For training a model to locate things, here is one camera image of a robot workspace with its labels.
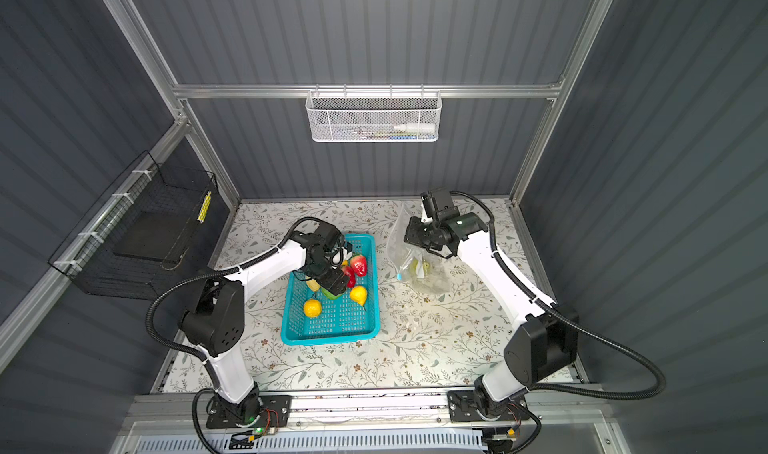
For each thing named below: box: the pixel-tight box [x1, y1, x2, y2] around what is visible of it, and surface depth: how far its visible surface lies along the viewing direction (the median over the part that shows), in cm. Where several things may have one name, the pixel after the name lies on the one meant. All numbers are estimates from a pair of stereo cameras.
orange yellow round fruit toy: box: [303, 298, 323, 319], surface depth 88 cm
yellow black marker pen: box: [197, 190, 212, 224], surface depth 84 cm
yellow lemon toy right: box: [350, 285, 368, 307], surface depth 92 cm
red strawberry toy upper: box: [350, 253, 368, 277], surface depth 99 cm
